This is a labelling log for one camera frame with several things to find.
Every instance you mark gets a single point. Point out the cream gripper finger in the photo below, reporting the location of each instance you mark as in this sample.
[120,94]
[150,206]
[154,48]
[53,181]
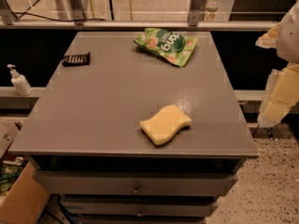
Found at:
[269,39]
[281,94]

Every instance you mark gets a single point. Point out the yellow sponge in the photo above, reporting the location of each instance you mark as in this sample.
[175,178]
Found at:
[165,124]

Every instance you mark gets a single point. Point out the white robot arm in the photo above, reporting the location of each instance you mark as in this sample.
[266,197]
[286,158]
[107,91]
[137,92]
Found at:
[288,36]

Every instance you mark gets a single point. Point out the green rice chip bag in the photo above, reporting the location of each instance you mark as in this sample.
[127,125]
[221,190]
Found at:
[175,48]

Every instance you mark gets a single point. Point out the black chocolate bar wrapper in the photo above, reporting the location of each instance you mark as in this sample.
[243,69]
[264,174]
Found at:
[76,59]

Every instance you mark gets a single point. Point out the grey metal railing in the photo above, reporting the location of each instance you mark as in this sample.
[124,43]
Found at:
[138,14]

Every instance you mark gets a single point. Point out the grey drawer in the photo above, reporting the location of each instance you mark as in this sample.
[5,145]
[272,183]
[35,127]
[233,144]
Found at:
[139,207]
[135,184]

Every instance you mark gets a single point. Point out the grey top drawer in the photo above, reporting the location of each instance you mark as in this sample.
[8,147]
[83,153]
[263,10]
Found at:
[135,184]

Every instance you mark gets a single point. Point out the white pump bottle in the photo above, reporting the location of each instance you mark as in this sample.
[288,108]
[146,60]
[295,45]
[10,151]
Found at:
[19,81]

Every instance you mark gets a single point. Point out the cardboard box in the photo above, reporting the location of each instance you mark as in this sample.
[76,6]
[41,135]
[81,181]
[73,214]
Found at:
[25,201]

